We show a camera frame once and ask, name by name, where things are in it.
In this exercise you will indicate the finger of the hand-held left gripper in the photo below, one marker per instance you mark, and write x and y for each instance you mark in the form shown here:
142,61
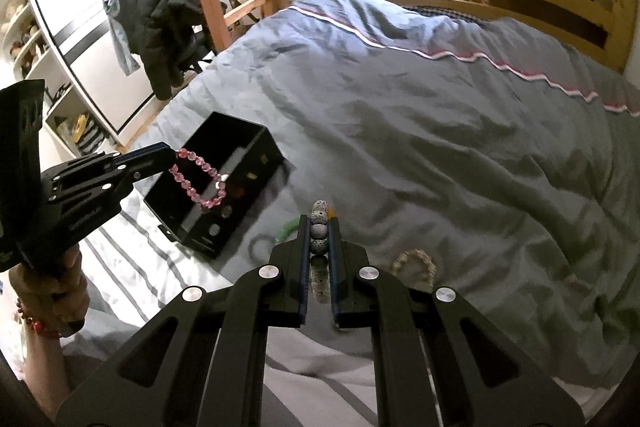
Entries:
145,153
145,168

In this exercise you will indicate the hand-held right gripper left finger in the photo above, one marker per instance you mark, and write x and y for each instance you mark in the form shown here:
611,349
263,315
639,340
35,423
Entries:
303,267

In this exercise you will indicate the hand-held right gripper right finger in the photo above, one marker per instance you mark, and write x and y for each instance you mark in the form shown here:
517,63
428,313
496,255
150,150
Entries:
334,267

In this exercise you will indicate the thin metal bangle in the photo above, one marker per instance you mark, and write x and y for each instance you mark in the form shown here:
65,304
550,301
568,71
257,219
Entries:
255,241

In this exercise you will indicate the black jewelry box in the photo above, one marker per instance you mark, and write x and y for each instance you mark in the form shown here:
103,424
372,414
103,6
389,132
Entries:
210,227

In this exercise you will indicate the person's left hand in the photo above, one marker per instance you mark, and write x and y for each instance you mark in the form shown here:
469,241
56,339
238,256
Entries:
72,292

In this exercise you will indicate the white grey striped sheet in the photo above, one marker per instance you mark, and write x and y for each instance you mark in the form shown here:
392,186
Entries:
150,277

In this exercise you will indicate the light blue garment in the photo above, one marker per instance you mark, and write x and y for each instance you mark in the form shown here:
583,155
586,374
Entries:
120,42

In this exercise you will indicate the black puffer jacket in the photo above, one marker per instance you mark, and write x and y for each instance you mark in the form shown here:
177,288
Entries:
165,27

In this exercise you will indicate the white open shelf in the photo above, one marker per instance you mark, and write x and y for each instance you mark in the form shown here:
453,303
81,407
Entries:
30,57

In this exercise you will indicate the grey blanket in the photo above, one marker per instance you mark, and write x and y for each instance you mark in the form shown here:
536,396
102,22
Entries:
425,147

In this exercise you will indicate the white wardrobe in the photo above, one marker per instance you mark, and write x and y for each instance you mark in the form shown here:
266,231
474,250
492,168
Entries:
95,7

